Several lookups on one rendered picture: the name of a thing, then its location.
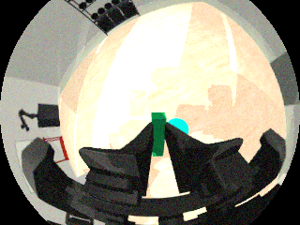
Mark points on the green rectangular post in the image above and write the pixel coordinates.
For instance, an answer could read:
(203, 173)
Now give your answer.
(159, 120)

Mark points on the teal flat circle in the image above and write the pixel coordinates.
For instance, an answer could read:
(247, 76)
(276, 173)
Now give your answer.
(183, 125)

